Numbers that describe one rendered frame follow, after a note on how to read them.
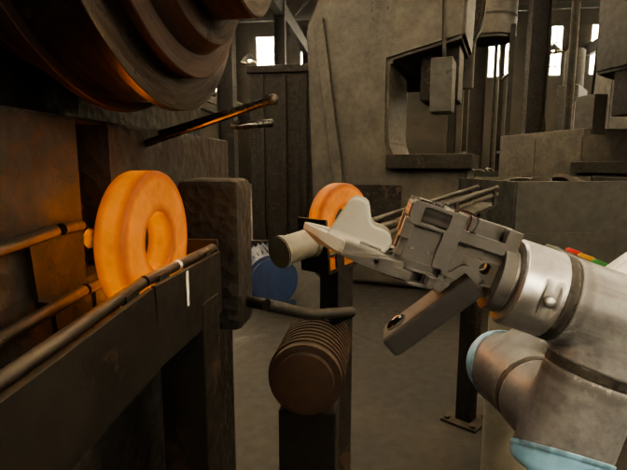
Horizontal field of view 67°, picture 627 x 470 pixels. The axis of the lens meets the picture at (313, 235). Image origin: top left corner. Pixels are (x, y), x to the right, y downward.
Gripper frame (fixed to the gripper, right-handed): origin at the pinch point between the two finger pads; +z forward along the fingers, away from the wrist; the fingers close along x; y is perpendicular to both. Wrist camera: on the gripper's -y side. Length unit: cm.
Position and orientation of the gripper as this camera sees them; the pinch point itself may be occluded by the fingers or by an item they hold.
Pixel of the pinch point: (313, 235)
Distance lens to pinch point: 51.0
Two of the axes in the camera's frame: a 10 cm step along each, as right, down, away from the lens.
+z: -9.4, -3.2, 0.9
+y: 3.0, -9.3, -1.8
